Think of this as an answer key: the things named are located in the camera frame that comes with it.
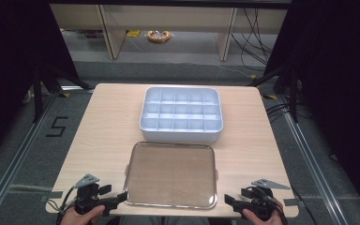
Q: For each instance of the white compartment organizer box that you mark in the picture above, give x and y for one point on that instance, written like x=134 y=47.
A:
x=181 y=132

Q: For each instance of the black curtain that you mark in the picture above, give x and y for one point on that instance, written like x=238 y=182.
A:
x=340 y=78
x=9 y=62

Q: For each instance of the aluminium floor rail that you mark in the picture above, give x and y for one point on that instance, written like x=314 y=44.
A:
x=15 y=162
x=312 y=168

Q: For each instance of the grey tape strip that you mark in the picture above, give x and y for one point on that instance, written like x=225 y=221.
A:
x=291 y=202
x=52 y=195

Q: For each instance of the black metal stand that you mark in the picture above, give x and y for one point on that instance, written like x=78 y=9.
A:
x=293 y=93
x=38 y=93

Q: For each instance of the person's right hand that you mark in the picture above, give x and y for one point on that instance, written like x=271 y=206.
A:
x=262 y=220

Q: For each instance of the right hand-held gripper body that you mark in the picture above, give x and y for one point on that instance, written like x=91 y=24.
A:
x=261 y=200

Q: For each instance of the light wooden shelf frame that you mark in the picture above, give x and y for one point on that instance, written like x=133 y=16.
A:
x=168 y=18

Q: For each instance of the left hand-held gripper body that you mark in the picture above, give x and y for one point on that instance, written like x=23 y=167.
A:
x=86 y=200

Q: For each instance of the person's left hand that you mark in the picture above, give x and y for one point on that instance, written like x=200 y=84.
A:
x=75 y=217

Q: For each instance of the yellow label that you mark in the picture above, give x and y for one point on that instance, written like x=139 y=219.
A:
x=133 y=33

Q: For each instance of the rectangular metal tray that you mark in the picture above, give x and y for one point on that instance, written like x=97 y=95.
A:
x=172 y=175

